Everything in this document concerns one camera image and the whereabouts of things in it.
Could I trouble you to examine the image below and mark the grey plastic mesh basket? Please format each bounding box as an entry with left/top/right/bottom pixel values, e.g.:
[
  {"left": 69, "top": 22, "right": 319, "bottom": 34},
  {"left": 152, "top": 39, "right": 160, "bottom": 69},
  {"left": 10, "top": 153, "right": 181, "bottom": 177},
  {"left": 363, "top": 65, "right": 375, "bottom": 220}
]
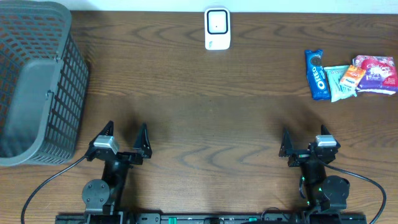
[{"left": 1, "top": 1, "right": 90, "bottom": 166}]

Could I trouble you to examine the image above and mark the red purple pad pack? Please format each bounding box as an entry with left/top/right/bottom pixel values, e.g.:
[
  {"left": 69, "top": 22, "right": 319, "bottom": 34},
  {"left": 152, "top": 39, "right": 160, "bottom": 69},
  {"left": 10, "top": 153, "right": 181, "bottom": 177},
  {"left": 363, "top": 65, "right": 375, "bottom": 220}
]
[{"left": 352, "top": 55, "right": 397, "bottom": 95}]

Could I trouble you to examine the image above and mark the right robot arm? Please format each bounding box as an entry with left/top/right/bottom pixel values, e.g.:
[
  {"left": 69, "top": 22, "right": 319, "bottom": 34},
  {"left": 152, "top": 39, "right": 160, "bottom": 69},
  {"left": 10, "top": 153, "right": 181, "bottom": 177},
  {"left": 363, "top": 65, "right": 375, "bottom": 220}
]
[{"left": 279, "top": 125, "right": 350, "bottom": 223}]

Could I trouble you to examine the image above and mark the orange tissue packet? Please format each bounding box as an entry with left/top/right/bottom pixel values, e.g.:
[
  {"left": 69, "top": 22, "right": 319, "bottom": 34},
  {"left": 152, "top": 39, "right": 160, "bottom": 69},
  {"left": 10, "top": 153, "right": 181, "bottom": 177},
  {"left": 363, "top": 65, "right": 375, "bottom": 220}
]
[{"left": 340, "top": 65, "right": 366, "bottom": 90}]

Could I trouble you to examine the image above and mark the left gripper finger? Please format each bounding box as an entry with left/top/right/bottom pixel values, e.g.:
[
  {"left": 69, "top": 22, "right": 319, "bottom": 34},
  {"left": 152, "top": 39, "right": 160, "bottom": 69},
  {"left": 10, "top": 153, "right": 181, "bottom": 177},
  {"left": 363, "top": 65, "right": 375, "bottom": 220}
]
[
  {"left": 89, "top": 121, "right": 114, "bottom": 146},
  {"left": 133, "top": 123, "right": 152, "bottom": 158}
]

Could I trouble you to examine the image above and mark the mint green wipes pack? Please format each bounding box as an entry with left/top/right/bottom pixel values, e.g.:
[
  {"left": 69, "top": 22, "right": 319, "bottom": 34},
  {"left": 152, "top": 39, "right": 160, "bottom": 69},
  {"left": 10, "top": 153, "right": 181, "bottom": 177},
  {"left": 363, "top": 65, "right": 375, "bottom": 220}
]
[{"left": 324, "top": 65, "right": 357, "bottom": 103}]

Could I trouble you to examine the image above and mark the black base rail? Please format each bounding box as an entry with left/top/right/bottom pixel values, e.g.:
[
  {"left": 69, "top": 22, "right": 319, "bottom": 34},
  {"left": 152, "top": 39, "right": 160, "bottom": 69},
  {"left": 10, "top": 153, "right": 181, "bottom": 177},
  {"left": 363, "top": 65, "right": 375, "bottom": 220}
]
[{"left": 55, "top": 213, "right": 366, "bottom": 224}]

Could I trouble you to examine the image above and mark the blue Oreo cookie pack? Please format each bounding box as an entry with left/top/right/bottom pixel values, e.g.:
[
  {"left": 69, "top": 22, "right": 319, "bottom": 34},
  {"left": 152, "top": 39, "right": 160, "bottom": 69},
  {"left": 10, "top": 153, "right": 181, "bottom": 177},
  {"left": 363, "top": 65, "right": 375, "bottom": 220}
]
[{"left": 304, "top": 49, "right": 331, "bottom": 101}]

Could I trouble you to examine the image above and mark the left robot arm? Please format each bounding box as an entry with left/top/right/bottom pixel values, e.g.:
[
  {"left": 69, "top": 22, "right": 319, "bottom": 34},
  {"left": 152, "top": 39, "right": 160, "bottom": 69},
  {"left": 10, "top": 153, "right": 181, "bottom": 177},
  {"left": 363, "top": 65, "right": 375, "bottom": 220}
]
[{"left": 82, "top": 121, "right": 152, "bottom": 223}]

